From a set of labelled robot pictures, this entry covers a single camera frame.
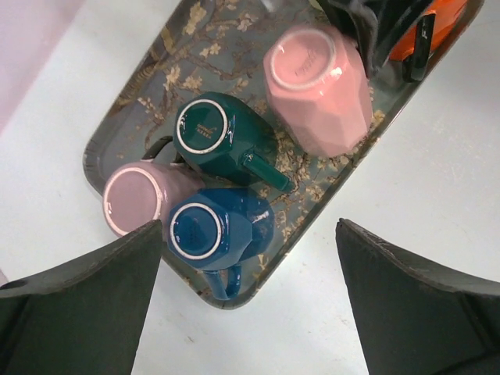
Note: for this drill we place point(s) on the lilac mug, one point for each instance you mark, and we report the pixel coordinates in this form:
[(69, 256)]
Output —
[(146, 190)]

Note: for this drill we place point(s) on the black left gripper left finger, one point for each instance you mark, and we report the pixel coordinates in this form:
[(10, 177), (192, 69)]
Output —
[(84, 316)]

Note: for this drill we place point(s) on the orange mug black handle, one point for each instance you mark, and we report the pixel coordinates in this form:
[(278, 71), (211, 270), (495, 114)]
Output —
[(416, 46)]

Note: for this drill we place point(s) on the blue faceted mug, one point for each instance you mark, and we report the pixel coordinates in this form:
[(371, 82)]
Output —
[(216, 230)]

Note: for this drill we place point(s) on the pink faceted mug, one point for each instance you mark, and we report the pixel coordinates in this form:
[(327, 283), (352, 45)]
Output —
[(316, 85)]

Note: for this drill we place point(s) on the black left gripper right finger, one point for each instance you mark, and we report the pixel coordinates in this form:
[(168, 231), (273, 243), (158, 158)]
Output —
[(413, 315)]

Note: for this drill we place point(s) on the dark green faceted mug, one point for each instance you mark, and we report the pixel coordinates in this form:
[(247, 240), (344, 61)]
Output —
[(218, 134)]

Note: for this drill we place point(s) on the floral patterned serving tray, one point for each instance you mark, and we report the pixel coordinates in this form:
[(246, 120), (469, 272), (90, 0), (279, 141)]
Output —
[(219, 46)]

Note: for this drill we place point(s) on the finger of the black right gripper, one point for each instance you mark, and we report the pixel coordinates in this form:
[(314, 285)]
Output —
[(377, 26)]

